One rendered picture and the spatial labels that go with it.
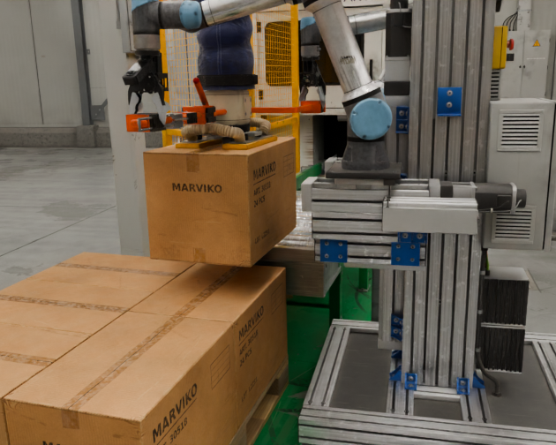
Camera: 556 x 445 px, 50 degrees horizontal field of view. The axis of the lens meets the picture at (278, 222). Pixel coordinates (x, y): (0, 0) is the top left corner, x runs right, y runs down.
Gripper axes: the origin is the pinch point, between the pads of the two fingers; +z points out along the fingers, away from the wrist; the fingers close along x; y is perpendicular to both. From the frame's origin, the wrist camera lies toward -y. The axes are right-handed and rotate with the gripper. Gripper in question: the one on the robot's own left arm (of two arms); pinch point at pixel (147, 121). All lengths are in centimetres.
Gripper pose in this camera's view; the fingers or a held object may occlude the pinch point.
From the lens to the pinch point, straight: 180.6
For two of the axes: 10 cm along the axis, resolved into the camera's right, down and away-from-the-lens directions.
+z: 0.1, 9.7, 2.3
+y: 3.1, -2.2, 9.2
